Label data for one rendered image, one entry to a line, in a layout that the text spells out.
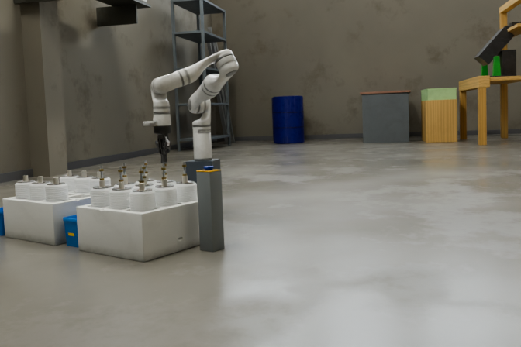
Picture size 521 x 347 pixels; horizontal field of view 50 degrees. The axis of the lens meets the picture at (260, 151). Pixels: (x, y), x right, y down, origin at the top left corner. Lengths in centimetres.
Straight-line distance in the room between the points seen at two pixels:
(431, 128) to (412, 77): 210
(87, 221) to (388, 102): 695
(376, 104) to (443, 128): 107
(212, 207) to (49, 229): 76
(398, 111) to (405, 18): 238
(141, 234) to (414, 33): 892
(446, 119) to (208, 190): 675
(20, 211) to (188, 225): 83
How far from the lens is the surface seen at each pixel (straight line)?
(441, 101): 863
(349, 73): 1055
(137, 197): 214
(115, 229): 222
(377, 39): 1058
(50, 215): 255
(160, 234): 216
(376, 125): 882
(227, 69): 246
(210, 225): 218
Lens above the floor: 53
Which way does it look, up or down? 4 degrees down
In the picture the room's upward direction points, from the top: 2 degrees counter-clockwise
